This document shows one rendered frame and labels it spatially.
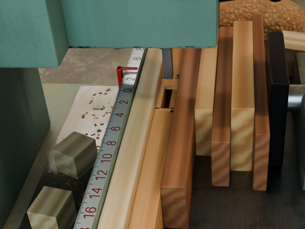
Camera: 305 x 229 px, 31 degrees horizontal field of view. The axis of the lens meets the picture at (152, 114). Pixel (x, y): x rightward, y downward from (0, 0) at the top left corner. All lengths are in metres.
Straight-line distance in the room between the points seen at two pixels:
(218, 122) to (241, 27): 0.15
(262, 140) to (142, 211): 0.11
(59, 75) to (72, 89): 1.63
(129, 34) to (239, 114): 0.12
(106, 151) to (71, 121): 0.32
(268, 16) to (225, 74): 0.19
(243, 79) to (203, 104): 0.04
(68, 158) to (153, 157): 0.21
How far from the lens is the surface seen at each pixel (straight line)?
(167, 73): 0.54
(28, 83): 0.67
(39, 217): 0.59
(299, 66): 0.55
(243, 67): 0.52
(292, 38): 0.65
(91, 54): 2.58
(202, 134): 0.51
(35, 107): 0.70
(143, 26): 0.48
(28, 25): 0.47
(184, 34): 0.48
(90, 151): 0.67
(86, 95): 0.81
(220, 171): 0.48
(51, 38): 0.47
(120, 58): 2.51
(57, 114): 0.78
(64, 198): 0.59
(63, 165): 0.67
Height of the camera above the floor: 1.24
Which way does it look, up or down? 36 degrees down
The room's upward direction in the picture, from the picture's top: 5 degrees counter-clockwise
